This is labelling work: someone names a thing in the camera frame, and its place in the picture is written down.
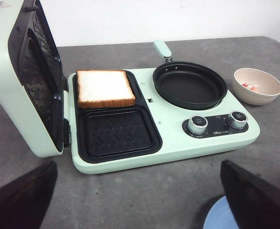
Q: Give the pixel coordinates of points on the right silver control knob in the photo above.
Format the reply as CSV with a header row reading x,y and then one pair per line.
x,y
237,120

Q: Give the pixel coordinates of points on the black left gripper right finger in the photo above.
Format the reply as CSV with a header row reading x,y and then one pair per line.
x,y
254,202

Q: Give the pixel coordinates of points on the orange shrimp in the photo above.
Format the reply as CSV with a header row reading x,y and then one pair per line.
x,y
250,87

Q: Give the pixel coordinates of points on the beige ribbed ceramic bowl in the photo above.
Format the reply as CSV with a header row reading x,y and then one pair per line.
x,y
268,86

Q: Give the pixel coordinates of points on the black round frying pan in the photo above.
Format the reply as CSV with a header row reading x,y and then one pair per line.
x,y
186,84

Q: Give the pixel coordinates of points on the breakfast maker hinged lid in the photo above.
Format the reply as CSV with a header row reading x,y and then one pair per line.
x,y
32,84

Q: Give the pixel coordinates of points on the blue round plate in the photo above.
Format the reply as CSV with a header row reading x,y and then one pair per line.
x,y
220,216

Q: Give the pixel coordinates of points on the mint green breakfast maker base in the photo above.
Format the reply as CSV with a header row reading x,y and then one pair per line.
x,y
153,131

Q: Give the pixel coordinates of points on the silver control knob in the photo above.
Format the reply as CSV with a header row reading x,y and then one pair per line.
x,y
197,125
237,120

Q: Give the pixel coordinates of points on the white bread slice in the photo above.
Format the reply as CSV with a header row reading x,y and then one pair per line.
x,y
103,89

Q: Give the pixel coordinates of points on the left silver control knob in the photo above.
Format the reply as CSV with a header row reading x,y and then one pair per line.
x,y
197,125

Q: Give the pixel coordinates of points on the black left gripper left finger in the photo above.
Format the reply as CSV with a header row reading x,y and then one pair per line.
x,y
25,201

